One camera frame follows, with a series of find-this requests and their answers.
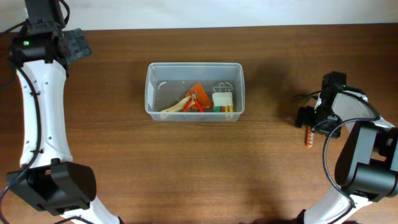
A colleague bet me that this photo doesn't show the clear plastic container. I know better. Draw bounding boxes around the clear plastic container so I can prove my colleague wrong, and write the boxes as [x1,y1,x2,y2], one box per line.
[145,62,245,122]

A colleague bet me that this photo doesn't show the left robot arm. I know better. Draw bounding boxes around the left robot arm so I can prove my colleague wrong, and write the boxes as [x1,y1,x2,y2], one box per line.
[6,0,122,224]

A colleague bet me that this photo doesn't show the orange scraper wooden handle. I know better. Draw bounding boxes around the orange scraper wooden handle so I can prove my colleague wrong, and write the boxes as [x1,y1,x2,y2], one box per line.
[155,81,213,121]

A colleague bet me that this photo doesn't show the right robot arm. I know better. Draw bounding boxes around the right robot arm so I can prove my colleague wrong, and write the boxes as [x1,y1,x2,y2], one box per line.
[295,72,397,223]

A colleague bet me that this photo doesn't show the orange handled pliers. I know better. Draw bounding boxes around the orange handled pliers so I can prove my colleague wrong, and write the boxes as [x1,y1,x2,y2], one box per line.
[183,93,204,113]

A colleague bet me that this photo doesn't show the clear pack coloured wall plugs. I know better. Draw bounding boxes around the clear pack coloured wall plugs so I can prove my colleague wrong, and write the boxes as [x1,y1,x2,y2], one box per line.
[212,82,234,119]

